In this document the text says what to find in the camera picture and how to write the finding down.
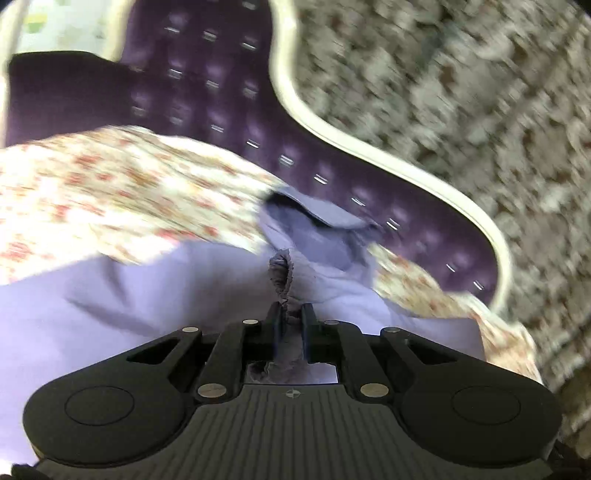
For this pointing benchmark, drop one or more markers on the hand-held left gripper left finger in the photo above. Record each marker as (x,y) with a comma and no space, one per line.
(278,330)

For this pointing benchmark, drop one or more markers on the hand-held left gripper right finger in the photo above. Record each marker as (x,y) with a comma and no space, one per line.
(306,330)

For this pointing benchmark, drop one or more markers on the lavender garment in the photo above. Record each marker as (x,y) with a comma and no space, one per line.
(138,300)

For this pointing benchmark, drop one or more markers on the floral blanket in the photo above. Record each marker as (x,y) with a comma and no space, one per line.
(92,184)

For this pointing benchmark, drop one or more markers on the purple tufted headboard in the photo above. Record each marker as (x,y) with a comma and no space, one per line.
(207,92)

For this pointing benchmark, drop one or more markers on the grey damask curtain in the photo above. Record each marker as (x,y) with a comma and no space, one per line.
(438,115)

